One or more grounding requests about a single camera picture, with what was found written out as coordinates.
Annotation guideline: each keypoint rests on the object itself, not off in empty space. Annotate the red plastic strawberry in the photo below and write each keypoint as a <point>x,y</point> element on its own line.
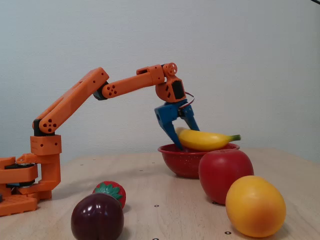
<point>121,193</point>

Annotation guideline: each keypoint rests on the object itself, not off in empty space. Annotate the yellow plastic banana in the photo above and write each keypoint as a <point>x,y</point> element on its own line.
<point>205,141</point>

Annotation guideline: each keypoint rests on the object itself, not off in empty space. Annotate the red speckled bowl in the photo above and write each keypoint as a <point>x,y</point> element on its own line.
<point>180,165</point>

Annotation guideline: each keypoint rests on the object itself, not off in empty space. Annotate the dark purple plastic plum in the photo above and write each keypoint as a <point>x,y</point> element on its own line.
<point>97,220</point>

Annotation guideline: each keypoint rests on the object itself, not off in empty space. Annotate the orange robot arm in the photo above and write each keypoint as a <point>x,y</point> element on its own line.
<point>75,97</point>

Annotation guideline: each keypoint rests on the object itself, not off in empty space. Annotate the orange plastic peach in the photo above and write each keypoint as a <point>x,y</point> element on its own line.
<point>255,207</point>

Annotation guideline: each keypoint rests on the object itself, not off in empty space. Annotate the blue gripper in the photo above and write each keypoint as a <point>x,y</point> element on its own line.
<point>167,115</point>

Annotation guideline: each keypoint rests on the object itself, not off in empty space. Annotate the red plastic apple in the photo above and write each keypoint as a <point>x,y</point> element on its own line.
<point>222,175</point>

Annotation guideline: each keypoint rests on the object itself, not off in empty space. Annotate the orange robot base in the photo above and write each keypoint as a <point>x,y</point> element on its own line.
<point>15,205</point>

